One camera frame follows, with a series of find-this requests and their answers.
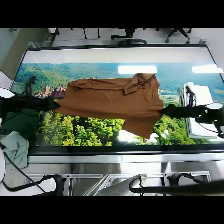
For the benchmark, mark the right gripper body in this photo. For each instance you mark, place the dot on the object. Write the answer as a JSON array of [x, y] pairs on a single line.
[[171, 111]]

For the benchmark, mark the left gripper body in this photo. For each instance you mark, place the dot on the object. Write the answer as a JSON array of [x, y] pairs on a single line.
[[50, 105]]

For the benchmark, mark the brown shirt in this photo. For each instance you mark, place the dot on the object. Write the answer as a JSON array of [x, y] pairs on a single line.
[[113, 100]]

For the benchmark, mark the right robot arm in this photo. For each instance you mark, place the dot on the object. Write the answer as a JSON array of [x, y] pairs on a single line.
[[203, 113]]

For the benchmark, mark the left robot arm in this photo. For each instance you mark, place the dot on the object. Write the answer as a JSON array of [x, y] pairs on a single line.
[[20, 102]]

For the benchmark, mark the dark green garment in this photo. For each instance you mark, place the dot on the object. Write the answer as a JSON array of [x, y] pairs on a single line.
[[21, 122]]

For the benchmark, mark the pale green garment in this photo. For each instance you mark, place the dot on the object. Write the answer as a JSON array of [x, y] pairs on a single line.
[[16, 148]]

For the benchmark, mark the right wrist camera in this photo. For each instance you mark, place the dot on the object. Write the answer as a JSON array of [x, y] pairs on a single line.
[[190, 95]]

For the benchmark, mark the silver frame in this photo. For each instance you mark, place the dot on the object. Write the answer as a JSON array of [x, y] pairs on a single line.
[[110, 160]]

